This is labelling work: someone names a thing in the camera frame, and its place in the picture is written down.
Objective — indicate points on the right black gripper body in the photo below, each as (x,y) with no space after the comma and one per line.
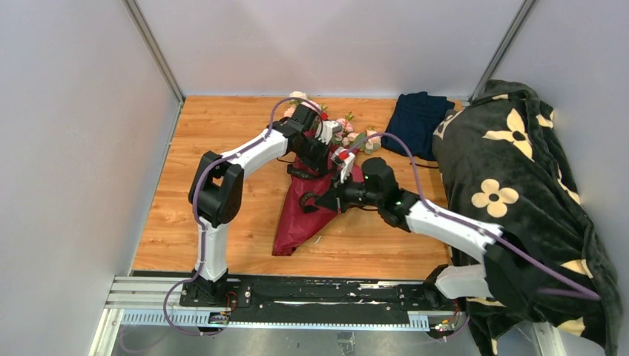
(356,193)

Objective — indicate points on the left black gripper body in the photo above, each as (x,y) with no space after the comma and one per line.
(314,151)

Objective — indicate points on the black printed ribbon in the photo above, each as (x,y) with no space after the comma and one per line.
(302,193)

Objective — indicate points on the maroon wrapping paper sheet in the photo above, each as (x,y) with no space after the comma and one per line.
(300,218)

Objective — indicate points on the pink fake flower bunch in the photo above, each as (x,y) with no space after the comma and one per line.
(346,137)

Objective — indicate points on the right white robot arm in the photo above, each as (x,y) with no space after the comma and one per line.
(499,271)

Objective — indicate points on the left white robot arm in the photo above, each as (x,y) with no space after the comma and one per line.
(218,186)

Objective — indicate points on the dark blue folded cloth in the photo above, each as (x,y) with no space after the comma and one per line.
(415,118)

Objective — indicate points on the black floral blanket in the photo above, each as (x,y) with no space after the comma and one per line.
(501,162)

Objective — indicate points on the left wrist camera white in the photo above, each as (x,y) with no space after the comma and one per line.
(327,132)

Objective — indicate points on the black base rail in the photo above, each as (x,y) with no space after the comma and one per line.
(314,301)

